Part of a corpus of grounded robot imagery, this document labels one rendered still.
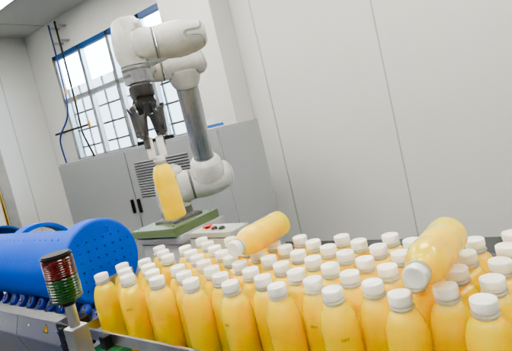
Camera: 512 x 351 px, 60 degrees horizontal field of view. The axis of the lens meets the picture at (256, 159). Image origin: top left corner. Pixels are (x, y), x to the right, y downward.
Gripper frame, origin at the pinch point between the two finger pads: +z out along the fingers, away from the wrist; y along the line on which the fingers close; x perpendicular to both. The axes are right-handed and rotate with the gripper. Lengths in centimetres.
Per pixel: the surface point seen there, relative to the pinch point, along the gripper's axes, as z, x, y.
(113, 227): 23.4, -24.8, 6.6
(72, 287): 23, 23, 49
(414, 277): 27, 86, 28
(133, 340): 44, 15, 34
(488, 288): 32, 94, 20
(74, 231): 20.3, -25.7, 19.9
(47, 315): 49, -51, 25
